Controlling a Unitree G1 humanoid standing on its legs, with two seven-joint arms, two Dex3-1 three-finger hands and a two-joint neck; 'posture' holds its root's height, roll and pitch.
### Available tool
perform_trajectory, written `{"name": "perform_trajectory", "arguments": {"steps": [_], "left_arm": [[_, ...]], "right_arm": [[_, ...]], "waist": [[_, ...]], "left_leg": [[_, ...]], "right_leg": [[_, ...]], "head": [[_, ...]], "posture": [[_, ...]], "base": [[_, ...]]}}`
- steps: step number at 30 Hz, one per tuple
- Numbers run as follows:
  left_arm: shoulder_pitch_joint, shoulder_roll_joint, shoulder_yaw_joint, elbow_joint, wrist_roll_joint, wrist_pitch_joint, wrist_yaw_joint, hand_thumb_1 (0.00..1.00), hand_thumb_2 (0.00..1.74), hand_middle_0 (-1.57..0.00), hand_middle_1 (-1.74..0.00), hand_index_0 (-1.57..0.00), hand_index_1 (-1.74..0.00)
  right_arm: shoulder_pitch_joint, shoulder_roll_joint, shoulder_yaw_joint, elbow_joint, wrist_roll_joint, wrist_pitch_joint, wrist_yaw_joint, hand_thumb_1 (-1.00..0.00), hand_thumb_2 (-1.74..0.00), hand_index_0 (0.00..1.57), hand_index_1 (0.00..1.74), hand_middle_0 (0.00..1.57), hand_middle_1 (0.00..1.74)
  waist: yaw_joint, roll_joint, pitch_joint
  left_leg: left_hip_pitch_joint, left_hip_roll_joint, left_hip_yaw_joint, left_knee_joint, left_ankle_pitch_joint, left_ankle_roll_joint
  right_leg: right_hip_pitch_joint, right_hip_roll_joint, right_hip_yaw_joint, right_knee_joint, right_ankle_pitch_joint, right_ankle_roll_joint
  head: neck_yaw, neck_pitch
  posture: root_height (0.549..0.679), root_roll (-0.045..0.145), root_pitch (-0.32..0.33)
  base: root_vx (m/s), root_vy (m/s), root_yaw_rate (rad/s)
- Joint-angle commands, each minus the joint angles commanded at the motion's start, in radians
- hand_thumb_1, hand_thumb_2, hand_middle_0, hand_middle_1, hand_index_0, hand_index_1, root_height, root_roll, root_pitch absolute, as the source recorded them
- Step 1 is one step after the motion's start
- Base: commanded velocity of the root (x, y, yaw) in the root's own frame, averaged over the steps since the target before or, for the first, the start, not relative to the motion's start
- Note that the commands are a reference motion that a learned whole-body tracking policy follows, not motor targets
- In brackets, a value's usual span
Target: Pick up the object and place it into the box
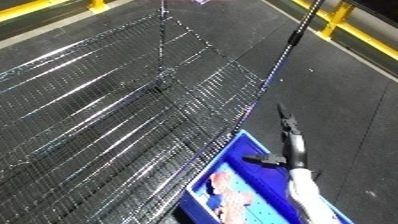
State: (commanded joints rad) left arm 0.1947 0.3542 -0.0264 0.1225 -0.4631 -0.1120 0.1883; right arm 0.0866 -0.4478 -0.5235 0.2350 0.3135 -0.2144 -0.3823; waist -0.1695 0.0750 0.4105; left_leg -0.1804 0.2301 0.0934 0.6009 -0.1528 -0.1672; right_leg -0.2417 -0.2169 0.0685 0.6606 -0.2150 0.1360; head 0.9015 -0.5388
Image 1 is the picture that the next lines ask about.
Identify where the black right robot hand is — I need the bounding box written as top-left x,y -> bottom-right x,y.
241,103 -> 311,171

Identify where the pink and blue soft toy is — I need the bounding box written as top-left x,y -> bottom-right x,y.
206,171 -> 258,223

